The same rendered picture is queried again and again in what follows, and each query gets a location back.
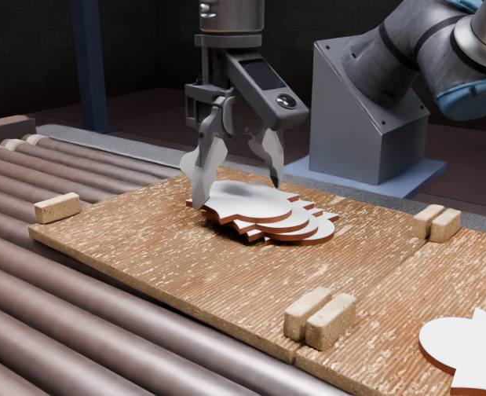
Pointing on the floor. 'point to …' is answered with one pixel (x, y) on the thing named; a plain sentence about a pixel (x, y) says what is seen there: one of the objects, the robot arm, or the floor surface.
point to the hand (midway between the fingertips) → (243, 198)
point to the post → (90, 67)
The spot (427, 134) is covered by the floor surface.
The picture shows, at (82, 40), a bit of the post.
